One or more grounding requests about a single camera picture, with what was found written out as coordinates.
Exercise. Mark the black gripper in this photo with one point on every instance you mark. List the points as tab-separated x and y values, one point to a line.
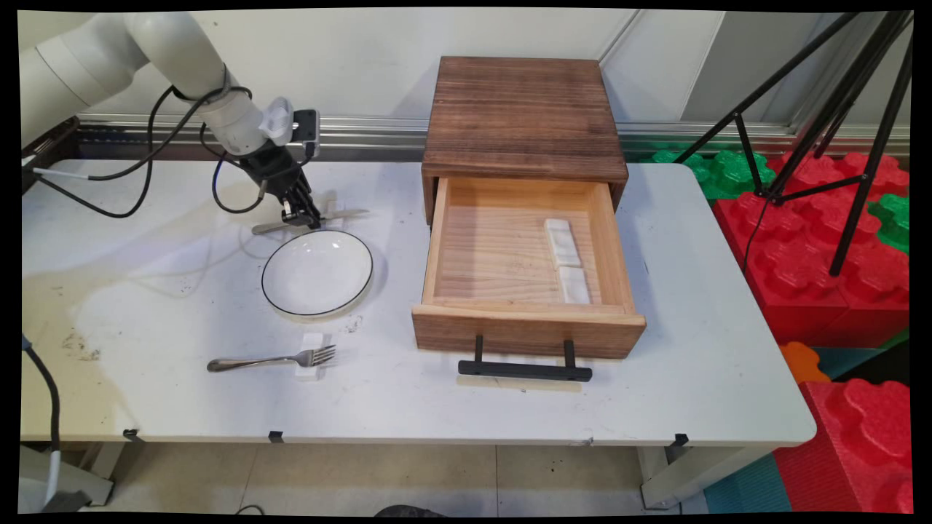
280	175

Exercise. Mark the silver table knife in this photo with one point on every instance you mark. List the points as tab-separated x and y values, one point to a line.
349	214

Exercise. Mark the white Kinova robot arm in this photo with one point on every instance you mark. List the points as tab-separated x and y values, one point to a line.
167	51

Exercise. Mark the white plate black rim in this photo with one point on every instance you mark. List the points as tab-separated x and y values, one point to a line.
317	273

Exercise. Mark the silver fork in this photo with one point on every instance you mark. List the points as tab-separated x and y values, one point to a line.
255	361

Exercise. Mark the dark wooden drawer cabinet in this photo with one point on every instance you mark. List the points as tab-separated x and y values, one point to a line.
520	116

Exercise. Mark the light wooden drawer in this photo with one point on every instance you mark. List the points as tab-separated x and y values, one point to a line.
510	331

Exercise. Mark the white table leg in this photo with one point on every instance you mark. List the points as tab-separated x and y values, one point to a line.
80	473
692	473

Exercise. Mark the green foam block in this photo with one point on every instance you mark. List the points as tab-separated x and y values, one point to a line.
728	175
894	222

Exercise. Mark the red foam block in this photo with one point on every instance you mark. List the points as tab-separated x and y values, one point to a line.
859	444
801	276

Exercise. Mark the orange foam piece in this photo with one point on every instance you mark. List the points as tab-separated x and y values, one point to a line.
801	362

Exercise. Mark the teal foam mat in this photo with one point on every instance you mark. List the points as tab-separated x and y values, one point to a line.
750	487

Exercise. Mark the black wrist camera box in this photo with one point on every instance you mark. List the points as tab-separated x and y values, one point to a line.
307	127

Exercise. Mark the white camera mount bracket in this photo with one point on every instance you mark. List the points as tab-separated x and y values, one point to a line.
277	120

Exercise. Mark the aluminium wall rail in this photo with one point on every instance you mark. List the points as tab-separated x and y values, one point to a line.
364	131

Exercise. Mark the black camera tripod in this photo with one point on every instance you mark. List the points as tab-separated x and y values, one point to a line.
772	195

